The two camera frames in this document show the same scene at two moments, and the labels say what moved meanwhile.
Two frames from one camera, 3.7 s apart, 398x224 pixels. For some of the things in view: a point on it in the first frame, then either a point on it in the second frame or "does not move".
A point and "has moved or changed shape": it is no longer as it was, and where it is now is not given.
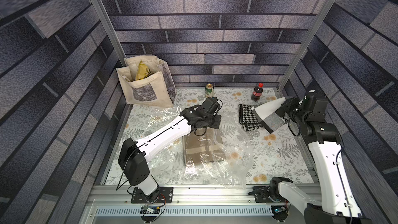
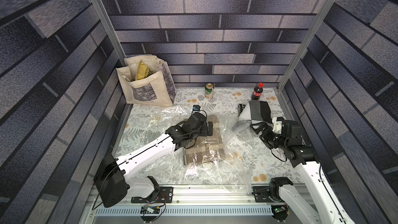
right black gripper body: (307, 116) → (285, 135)
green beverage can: (209, 87) does not move
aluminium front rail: (108, 195) does not move
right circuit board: (279, 212) does not move
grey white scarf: (265, 113) has moved or changed shape
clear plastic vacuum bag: (223, 154) has moved or changed shape
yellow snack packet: (142, 71) does not move
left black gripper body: (213, 121) → (203, 131)
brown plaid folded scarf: (201, 149) does not move
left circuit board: (150, 210) does not move
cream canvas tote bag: (147, 80) does not move
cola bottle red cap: (257, 93) does not move
